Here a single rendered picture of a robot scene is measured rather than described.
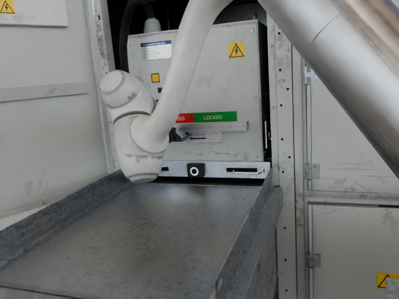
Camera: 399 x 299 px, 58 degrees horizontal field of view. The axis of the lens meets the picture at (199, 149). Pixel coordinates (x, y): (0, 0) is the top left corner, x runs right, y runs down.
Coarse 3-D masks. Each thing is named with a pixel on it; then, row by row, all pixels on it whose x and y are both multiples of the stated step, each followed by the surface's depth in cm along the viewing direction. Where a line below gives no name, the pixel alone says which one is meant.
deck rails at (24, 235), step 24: (120, 168) 133; (96, 192) 119; (120, 192) 127; (264, 192) 104; (48, 216) 98; (72, 216) 107; (0, 240) 84; (24, 240) 90; (240, 240) 74; (0, 264) 81; (240, 264) 73; (216, 288) 57
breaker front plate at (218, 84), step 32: (224, 32) 118; (256, 32) 115; (128, 64) 132; (160, 64) 128; (224, 64) 121; (256, 64) 117; (192, 96) 127; (224, 96) 123; (256, 96) 120; (256, 128) 122; (192, 160) 133; (224, 160) 128; (256, 160) 125
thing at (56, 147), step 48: (0, 0) 106; (48, 0) 116; (0, 48) 110; (48, 48) 120; (96, 48) 129; (0, 96) 110; (48, 96) 120; (96, 96) 134; (0, 144) 113; (48, 144) 123; (96, 144) 136; (0, 192) 114; (48, 192) 125
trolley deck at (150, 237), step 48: (144, 192) 125; (192, 192) 121; (240, 192) 118; (48, 240) 93; (96, 240) 91; (144, 240) 88; (192, 240) 86; (0, 288) 73; (48, 288) 71; (96, 288) 70; (144, 288) 68; (192, 288) 67; (240, 288) 66
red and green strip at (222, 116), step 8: (208, 112) 126; (216, 112) 125; (224, 112) 124; (232, 112) 124; (176, 120) 131; (184, 120) 130; (192, 120) 129; (200, 120) 128; (208, 120) 127; (216, 120) 126; (224, 120) 125; (232, 120) 124
